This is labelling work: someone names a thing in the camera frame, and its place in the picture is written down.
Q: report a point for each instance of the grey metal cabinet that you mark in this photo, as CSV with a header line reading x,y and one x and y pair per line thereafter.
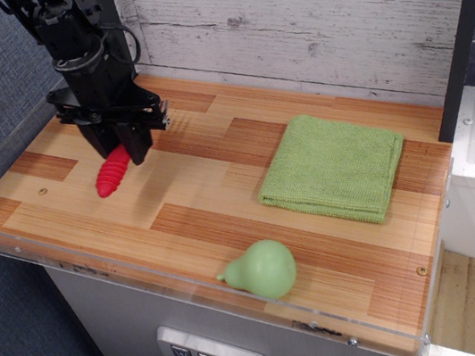
x,y
125,321

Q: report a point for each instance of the dark right support post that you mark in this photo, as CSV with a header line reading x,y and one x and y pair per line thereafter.
x,y
457,76

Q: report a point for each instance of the red handled metal fork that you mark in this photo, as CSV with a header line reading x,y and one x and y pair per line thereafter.
x,y
112,171

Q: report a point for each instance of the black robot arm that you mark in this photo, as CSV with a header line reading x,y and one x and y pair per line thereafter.
x,y
88,47

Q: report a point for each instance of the green toy pear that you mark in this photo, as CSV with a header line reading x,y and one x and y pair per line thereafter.
x,y
266,269

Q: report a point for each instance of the clear acrylic table guard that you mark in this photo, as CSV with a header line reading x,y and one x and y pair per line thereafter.
x,y
192,207

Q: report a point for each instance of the green folded towel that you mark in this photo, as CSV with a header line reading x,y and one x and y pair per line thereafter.
x,y
334,169

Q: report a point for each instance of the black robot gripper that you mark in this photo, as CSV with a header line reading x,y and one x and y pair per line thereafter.
x,y
101,88

